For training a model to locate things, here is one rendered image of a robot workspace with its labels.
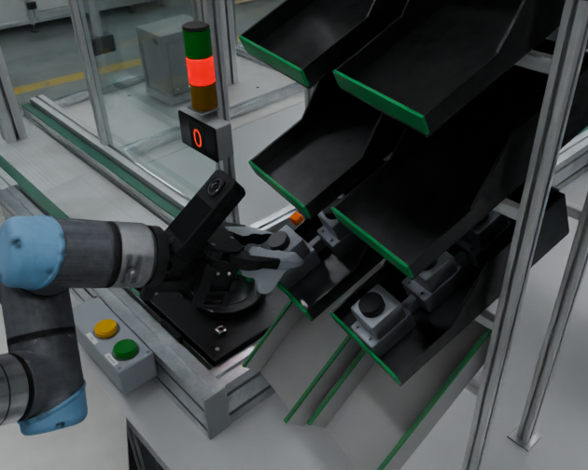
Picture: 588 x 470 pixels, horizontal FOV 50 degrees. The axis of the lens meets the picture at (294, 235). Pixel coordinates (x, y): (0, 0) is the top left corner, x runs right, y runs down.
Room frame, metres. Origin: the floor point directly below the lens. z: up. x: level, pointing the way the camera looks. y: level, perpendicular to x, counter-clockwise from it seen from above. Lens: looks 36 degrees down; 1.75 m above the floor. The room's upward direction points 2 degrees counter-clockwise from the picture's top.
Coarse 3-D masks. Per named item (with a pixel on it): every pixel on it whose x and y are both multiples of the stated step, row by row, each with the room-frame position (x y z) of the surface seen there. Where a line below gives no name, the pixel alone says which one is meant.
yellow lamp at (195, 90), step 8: (192, 88) 1.11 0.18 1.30; (200, 88) 1.10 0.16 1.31; (208, 88) 1.10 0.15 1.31; (216, 88) 1.12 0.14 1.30; (192, 96) 1.11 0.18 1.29; (200, 96) 1.10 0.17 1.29; (208, 96) 1.10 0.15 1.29; (216, 96) 1.12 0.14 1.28; (192, 104) 1.11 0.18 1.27; (200, 104) 1.10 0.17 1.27; (208, 104) 1.10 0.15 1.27; (216, 104) 1.11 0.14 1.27
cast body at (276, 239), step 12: (288, 228) 0.69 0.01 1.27; (276, 240) 0.67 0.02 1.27; (288, 240) 0.67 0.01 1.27; (300, 240) 0.66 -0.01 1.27; (312, 240) 0.70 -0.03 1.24; (300, 252) 0.66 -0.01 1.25; (312, 252) 0.67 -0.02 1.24; (312, 264) 0.67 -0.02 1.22; (288, 276) 0.65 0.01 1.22; (300, 276) 0.66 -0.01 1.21; (288, 288) 0.65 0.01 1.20
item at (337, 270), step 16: (384, 160) 0.81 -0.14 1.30; (304, 224) 0.74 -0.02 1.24; (320, 224) 0.75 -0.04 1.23; (304, 240) 0.73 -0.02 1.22; (320, 256) 0.69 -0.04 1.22; (336, 256) 0.68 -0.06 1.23; (352, 256) 0.67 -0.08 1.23; (368, 256) 0.64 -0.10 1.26; (320, 272) 0.66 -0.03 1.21; (336, 272) 0.66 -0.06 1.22; (352, 272) 0.63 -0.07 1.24; (304, 288) 0.65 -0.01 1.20; (320, 288) 0.64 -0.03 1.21; (336, 288) 0.62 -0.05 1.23; (304, 304) 0.62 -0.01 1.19; (320, 304) 0.60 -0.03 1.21
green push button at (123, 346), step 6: (120, 342) 0.78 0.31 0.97; (126, 342) 0.78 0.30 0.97; (132, 342) 0.78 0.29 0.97; (114, 348) 0.77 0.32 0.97; (120, 348) 0.77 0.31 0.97; (126, 348) 0.77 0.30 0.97; (132, 348) 0.77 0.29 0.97; (120, 354) 0.76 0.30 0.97; (126, 354) 0.76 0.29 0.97; (132, 354) 0.76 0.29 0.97
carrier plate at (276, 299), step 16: (160, 304) 0.88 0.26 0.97; (176, 304) 0.88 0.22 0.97; (272, 304) 0.87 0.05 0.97; (176, 320) 0.84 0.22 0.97; (192, 320) 0.84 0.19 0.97; (208, 320) 0.84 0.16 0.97; (240, 320) 0.83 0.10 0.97; (256, 320) 0.83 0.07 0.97; (272, 320) 0.83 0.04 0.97; (192, 336) 0.80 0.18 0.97; (208, 336) 0.79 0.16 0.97; (224, 336) 0.79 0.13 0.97; (240, 336) 0.79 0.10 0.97; (256, 336) 0.79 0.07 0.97; (208, 352) 0.75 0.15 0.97; (224, 352) 0.75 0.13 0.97
